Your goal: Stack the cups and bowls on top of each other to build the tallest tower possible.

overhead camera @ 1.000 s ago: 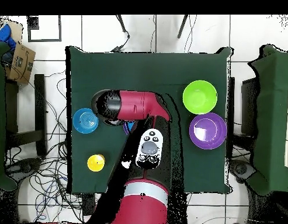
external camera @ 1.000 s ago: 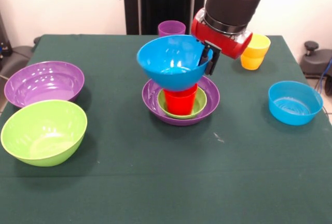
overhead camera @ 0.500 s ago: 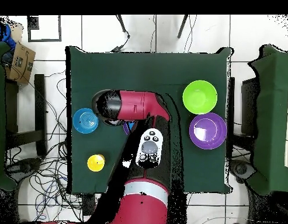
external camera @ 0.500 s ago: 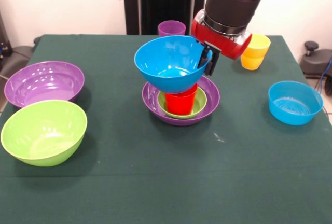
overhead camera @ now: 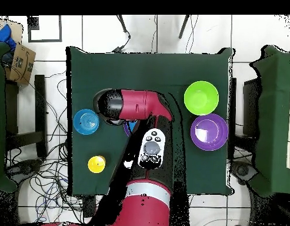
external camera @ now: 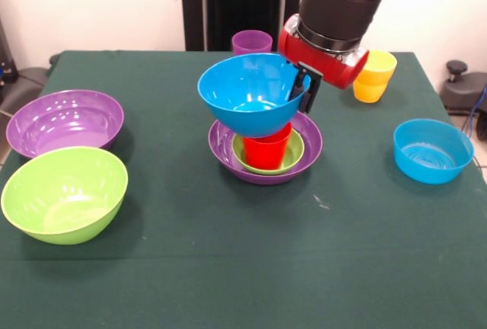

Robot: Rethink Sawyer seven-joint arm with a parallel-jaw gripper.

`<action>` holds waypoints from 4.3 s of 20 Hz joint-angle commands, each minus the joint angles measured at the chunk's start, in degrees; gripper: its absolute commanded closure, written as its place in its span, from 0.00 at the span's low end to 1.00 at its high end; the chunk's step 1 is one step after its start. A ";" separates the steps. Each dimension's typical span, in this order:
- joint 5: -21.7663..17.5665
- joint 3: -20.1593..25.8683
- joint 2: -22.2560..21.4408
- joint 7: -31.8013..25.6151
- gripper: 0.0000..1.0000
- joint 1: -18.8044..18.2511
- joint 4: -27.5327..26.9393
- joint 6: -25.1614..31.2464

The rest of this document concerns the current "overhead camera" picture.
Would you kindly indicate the yellow cup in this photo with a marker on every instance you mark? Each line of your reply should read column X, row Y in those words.
column 96, row 164

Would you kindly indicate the brown cardboard box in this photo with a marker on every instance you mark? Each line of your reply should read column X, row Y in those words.
column 21, row 66

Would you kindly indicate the dark green tablecloth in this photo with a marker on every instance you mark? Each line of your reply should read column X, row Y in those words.
column 135, row 70

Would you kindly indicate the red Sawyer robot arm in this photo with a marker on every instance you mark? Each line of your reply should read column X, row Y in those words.
column 147, row 207

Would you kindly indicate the large green bowl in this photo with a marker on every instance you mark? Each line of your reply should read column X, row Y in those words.
column 201, row 98

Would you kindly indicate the black square floor frame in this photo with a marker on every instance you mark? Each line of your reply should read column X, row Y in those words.
column 33, row 23

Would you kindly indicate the small blue bowl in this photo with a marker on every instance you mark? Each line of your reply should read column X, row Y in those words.
column 86, row 121

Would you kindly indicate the grey pedestal foot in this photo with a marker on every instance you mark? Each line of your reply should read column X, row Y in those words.
column 243, row 170
column 26, row 167

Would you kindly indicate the black power adapter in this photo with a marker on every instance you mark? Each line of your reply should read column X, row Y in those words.
column 117, row 49

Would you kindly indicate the black tripod leg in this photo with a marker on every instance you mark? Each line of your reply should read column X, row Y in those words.
column 183, row 27
column 123, row 24

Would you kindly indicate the blue fabric bag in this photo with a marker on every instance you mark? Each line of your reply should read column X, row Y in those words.
column 3, row 35

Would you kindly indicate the purple bowl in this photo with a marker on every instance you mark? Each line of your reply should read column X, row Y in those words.
column 126, row 129
column 209, row 131

